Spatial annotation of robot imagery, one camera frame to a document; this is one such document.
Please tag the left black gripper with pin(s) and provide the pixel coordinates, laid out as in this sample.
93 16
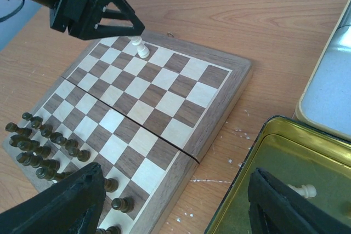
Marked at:
94 19

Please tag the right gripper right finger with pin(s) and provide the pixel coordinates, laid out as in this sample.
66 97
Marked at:
276 208

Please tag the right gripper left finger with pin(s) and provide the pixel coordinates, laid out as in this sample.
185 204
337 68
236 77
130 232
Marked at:
73 205

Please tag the white chess king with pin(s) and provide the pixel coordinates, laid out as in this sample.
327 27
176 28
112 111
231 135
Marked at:
142 50

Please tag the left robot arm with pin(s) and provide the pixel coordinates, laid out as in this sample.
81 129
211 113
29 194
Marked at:
93 19

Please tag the white chess piece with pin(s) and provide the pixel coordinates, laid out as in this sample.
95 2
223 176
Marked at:
307 191

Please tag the wooden chess board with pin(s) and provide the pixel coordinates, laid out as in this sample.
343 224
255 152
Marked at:
147 122

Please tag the gold tin box base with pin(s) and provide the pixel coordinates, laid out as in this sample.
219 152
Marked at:
296 154

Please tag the silver tin lid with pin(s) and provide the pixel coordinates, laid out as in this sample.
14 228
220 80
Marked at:
325 101

